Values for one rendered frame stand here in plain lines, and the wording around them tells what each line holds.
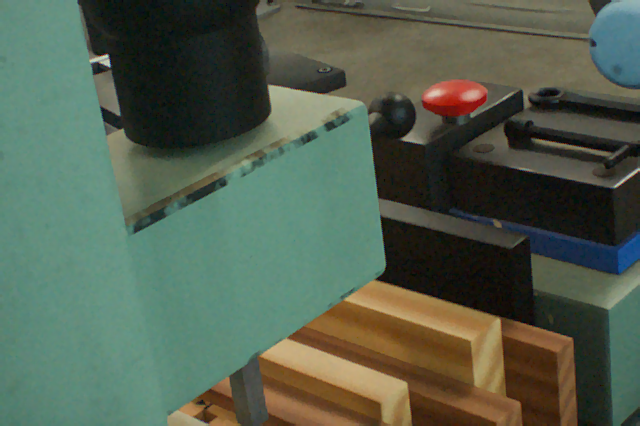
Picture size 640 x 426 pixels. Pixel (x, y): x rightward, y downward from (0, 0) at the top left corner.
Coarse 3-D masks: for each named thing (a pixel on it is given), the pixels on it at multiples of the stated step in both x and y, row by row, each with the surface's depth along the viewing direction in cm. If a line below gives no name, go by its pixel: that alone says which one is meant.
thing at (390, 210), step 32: (384, 224) 52; (416, 224) 51; (448, 224) 51; (480, 224) 50; (416, 256) 52; (448, 256) 50; (480, 256) 49; (512, 256) 48; (416, 288) 53; (448, 288) 51; (480, 288) 50; (512, 288) 49
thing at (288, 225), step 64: (256, 128) 42; (320, 128) 42; (128, 192) 39; (192, 192) 38; (256, 192) 40; (320, 192) 42; (192, 256) 39; (256, 256) 41; (320, 256) 43; (384, 256) 46; (192, 320) 39; (256, 320) 41; (192, 384) 40
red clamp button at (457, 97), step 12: (444, 84) 57; (456, 84) 57; (468, 84) 57; (432, 96) 56; (444, 96) 56; (456, 96) 56; (468, 96) 56; (480, 96) 56; (432, 108) 56; (444, 108) 56; (456, 108) 56; (468, 108) 56
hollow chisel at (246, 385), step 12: (252, 360) 46; (240, 372) 46; (252, 372) 46; (240, 384) 46; (252, 384) 46; (240, 396) 47; (252, 396) 47; (264, 396) 47; (240, 408) 47; (252, 408) 47; (264, 408) 47; (240, 420) 47; (252, 420) 47; (264, 420) 47
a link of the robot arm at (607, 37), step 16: (592, 0) 100; (608, 0) 98; (624, 0) 97; (608, 16) 97; (624, 16) 96; (592, 32) 98; (608, 32) 97; (624, 32) 96; (592, 48) 99; (608, 48) 98; (624, 48) 97; (608, 64) 98; (624, 64) 98; (624, 80) 98
